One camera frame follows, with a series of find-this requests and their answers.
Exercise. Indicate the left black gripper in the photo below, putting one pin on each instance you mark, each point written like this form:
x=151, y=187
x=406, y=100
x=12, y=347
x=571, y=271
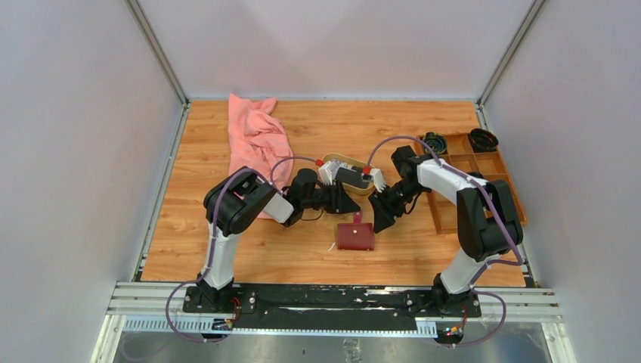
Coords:
x=339, y=202

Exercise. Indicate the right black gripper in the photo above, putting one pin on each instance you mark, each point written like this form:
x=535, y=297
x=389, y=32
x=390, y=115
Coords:
x=384, y=215

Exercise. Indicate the black credit card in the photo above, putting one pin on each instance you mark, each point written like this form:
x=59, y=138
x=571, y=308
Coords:
x=350, y=177

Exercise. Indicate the red leather card holder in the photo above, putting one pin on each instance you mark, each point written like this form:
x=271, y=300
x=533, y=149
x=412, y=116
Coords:
x=356, y=235

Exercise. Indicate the yellow oval tray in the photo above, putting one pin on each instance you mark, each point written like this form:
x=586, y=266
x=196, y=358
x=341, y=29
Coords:
x=348, y=163

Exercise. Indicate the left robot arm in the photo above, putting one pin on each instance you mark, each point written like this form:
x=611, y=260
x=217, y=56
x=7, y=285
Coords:
x=234, y=204

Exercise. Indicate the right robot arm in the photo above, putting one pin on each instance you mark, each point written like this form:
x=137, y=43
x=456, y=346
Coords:
x=488, y=225

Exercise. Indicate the black green round cap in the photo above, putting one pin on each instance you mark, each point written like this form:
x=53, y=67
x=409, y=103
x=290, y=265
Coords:
x=436, y=142

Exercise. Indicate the pink cloth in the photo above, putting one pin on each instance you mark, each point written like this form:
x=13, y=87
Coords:
x=258, y=140

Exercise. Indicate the brown compartment organizer tray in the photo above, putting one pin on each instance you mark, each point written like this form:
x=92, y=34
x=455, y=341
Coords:
x=461, y=156

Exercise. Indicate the black round cap top right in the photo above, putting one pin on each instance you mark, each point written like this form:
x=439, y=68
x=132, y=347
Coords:
x=482, y=141

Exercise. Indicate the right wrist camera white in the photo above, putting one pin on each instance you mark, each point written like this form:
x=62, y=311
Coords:
x=374, y=179

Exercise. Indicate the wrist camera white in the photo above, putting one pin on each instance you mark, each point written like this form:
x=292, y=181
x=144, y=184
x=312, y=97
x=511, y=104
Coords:
x=327, y=171
x=374, y=179

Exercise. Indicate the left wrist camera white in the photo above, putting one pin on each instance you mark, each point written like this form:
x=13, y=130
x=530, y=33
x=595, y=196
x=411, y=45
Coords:
x=327, y=171

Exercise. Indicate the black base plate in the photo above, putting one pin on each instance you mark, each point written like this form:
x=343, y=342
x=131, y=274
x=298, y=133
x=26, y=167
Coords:
x=332, y=307

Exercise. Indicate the aluminium frame rail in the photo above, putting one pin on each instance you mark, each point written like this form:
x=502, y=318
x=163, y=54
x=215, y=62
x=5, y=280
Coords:
x=157, y=306

